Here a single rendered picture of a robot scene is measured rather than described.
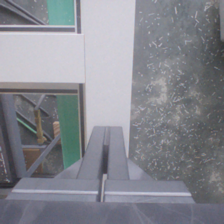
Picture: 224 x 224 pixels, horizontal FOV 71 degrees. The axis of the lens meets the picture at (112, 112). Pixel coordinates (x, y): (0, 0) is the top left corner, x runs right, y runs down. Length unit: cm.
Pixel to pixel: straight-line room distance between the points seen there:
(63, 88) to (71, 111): 4
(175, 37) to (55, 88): 102
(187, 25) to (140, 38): 30
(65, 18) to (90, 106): 12
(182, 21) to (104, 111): 108
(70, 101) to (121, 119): 10
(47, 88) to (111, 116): 10
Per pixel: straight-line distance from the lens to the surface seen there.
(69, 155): 26
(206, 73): 125
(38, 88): 23
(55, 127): 118
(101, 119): 15
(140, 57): 110
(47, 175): 103
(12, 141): 69
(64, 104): 23
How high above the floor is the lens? 108
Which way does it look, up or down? 75 degrees down
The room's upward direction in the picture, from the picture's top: 178 degrees counter-clockwise
